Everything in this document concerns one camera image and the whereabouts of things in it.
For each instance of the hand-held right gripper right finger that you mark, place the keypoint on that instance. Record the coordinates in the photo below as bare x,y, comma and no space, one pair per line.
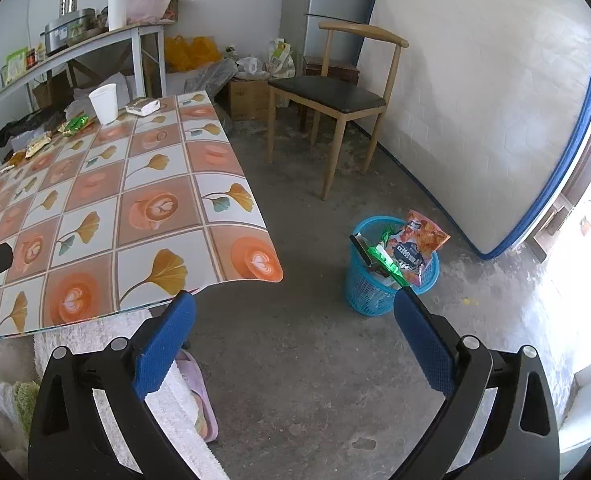
420,340

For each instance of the white paper cup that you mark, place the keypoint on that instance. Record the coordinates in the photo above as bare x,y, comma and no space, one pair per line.
103,105

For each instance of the yellow plastic bag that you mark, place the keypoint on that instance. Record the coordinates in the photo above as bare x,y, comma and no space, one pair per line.
208,51
179,55

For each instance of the red jar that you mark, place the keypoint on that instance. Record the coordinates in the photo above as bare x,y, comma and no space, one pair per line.
30,56

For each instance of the orange snack bag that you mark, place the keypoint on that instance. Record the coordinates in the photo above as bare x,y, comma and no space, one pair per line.
425,232

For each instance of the pink plastic bag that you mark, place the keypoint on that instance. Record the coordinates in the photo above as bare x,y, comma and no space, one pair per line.
148,2

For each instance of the pink slipper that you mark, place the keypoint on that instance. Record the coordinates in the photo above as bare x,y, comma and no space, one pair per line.
203,400

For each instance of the paper towel roll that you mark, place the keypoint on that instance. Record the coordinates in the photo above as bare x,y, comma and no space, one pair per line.
116,10

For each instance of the white metal shelf table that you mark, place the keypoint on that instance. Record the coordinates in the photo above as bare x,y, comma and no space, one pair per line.
75,47

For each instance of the black cloth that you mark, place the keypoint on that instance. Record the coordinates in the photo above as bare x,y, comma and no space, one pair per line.
25,124

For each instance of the blue plastic wastebasket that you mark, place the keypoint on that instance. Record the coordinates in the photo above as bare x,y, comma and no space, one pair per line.
370,290

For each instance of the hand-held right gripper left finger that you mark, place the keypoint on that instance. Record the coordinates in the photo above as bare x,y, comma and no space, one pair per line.
165,340

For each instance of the white green printed bag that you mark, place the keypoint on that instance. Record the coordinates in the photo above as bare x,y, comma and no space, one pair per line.
279,57

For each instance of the floral patterned tablecloth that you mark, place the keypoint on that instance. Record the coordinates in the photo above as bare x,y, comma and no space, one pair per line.
175,170

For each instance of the cream fuzzy robe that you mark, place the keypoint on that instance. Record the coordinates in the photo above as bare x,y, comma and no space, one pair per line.
125,330

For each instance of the white mattress with blue border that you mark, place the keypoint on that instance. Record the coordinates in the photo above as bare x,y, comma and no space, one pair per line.
475,110

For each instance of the metal pot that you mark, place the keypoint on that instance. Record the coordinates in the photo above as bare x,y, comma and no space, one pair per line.
65,32

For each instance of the green snack packet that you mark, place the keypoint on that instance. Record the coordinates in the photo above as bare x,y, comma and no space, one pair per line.
75,126

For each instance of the metal cups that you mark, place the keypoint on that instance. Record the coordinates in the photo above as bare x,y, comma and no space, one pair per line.
68,0

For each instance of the green foil packet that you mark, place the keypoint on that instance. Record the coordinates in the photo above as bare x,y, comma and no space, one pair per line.
386,235
385,260

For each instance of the yellow snack packet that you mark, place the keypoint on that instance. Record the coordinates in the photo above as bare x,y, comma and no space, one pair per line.
18,157
38,144

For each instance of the small white carton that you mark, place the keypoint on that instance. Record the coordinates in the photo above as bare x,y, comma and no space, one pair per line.
143,107

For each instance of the green printed pouch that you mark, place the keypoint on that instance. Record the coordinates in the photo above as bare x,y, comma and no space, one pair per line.
15,65

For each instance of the grey plastic bag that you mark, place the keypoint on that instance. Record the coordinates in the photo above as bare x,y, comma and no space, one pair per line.
210,77

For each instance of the wooden chair with dark seat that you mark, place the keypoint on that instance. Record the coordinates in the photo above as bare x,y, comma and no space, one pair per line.
325,92

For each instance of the torn cardboard box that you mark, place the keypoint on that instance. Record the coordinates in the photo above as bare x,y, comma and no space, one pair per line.
178,10

